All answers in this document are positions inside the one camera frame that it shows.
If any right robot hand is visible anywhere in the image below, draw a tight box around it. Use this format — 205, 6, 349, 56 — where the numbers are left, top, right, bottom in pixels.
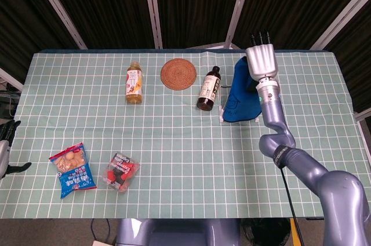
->
245, 30, 279, 80

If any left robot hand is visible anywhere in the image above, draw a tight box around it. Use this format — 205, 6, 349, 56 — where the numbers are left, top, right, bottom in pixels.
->
0, 120, 32, 182

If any dark blue cloth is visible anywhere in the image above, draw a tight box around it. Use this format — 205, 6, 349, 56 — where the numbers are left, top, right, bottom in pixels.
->
223, 56, 261, 124

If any dark brown labelled bottle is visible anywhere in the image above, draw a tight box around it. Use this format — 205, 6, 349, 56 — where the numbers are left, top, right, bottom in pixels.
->
197, 66, 221, 111

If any yellow tea bottle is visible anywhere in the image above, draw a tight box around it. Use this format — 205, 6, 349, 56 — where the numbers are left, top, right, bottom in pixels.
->
125, 60, 144, 105

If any blue snack bag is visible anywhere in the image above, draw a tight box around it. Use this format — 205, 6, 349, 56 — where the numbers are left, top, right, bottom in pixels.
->
48, 142, 97, 200

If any round woven coaster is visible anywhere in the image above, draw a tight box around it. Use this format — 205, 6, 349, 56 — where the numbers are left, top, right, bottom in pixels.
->
161, 58, 198, 91

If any red black snack packet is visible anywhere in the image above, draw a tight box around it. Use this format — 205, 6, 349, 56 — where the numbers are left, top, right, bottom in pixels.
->
101, 152, 141, 193

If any green grid tablecloth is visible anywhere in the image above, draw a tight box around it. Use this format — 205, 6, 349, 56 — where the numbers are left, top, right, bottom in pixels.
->
0, 50, 362, 219

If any blue-grey robot torso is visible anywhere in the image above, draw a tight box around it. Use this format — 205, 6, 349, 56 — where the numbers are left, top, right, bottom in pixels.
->
115, 218, 241, 246

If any white partition post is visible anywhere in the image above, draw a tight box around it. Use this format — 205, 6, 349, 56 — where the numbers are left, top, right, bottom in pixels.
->
141, 0, 163, 49
27, 0, 88, 50
309, 0, 371, 50
224, 0, 256, 49

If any metal wire rack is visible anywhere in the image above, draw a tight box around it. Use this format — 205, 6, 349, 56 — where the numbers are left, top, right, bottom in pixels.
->
217, 84, 260, 124

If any blue floor cable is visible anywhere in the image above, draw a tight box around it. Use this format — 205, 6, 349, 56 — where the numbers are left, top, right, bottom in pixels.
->
90, 218, 111, 241

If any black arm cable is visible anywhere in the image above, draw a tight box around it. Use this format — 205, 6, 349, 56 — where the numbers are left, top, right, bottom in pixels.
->
278, 166, 305, 246

